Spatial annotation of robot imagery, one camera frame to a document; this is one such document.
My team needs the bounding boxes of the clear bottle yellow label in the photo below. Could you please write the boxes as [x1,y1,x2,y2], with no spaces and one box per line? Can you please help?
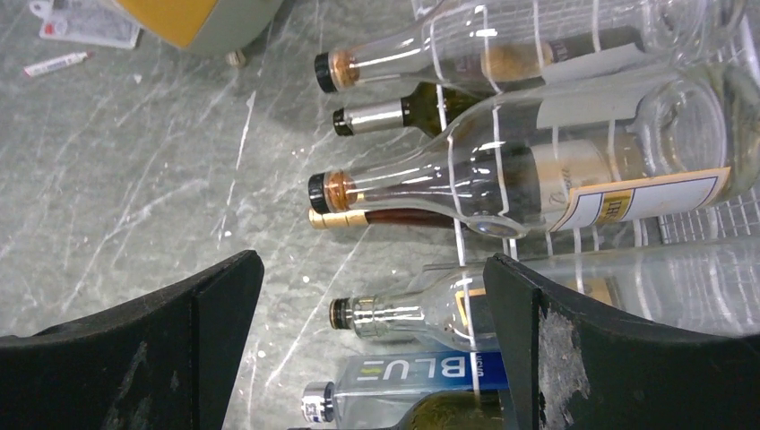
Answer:
[307,63,759,238]

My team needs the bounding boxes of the clear bottle black cap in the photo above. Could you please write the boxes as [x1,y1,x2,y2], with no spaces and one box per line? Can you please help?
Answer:
[329,236,759,351]

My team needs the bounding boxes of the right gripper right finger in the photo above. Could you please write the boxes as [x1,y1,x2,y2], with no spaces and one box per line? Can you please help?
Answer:
[483,254,759,429]

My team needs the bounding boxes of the cream cylindrical drum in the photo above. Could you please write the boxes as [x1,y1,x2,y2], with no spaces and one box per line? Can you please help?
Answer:
[101,0,283,68]

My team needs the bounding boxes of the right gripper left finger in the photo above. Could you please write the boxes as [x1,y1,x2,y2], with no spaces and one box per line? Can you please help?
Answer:
[1,250,264,429]

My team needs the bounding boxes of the blue clear bottle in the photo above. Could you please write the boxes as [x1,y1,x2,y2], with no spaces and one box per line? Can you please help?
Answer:
[301,350,508,429]

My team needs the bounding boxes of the white wire wine rack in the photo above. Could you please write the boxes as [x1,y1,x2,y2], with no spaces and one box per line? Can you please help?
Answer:
[410,0,760,393]

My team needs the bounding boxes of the dark bottle silver cap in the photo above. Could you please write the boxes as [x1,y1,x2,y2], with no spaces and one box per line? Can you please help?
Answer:
[332,82,487,137]

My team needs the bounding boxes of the red bottle gold cap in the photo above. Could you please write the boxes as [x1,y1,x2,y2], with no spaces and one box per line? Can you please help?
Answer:
[307,209,454,229]

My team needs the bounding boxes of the white marker pen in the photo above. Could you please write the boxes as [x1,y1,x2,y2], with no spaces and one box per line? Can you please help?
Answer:
[23,51,93,77]

